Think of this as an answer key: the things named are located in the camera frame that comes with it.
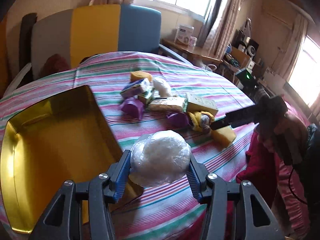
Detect yellow patterned socks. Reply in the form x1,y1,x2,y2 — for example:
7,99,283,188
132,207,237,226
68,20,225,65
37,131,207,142
187,111,214,134

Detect white cotton ball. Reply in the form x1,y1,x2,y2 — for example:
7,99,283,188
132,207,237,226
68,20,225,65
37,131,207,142
129,130,191,187

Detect purple sachet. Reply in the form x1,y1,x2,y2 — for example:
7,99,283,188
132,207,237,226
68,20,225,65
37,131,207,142
167,112,189,128
120,97,144,120

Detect cream printed flat box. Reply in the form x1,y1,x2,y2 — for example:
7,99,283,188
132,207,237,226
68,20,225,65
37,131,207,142
186,93,219,116

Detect beige snack packet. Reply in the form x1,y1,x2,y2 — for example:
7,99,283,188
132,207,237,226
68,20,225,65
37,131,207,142
148,96,188,112

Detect red blanket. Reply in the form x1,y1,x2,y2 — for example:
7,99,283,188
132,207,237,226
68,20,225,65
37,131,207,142
236,112,319,239

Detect gold metal tray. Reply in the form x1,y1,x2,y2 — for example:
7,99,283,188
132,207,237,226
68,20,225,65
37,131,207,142
0,84,145,234

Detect wooden side desk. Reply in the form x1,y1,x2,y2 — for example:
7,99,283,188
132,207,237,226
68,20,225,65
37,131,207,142
161,38,223,66

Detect green white small box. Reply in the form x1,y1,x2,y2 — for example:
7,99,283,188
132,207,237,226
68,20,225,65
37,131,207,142
137,89,155,105

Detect striped bed sheet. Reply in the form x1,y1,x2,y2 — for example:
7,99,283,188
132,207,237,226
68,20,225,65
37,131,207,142
1,52,255,239

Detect pink cup on desk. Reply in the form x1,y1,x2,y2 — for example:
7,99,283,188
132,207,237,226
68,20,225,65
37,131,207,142
188,36,197,48

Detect purple white tissue pack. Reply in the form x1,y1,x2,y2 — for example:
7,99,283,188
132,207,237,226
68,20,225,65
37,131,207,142
120,78,151,99

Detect white product box on desk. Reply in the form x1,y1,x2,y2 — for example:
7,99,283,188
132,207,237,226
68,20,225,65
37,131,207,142
174,24,194,45

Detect dark red pillow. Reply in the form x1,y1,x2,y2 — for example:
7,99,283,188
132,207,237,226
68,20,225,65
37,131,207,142
39,54,71,78

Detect grey yellow blue headboard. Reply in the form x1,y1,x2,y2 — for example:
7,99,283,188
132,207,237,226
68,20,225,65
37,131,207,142
31,4,161,79

